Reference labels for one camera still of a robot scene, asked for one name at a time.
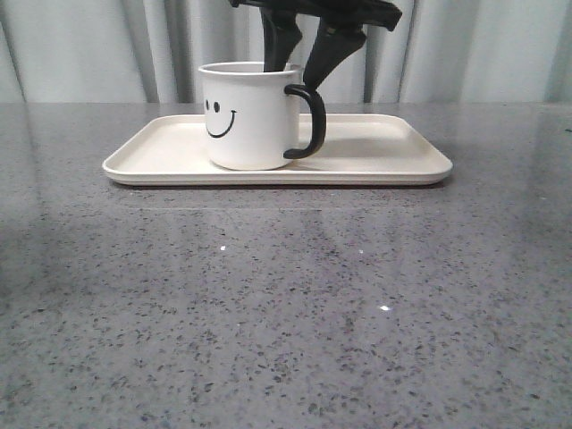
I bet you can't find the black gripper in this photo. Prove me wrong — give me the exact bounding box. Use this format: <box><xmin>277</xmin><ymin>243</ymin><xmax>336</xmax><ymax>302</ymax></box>
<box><xmin>229</xmin><ymin>0</ymin><xmax>402</xmax><ymax>89</ymax></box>

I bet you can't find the white smiley mug black handle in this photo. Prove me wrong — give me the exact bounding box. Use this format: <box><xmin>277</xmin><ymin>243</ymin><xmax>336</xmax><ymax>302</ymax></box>
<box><xmin>198</xmin><ymin>62</ymin><xmax>326</xmax><ymax>171</ymax></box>

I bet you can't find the cream rectangular plastic tray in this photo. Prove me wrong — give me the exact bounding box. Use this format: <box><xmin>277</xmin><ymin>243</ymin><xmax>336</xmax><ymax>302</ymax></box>
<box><xmin>102</xmin><ymin>114</ymin><xmax>453</xmax><ymax>186</ymax></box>

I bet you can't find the pale grey curtain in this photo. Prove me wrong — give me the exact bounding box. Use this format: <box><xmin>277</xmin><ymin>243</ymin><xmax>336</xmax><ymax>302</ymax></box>
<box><xmin>1</xmin><ymin>1</ymin><xmax>571</xmax><ymax>104</ymax></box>

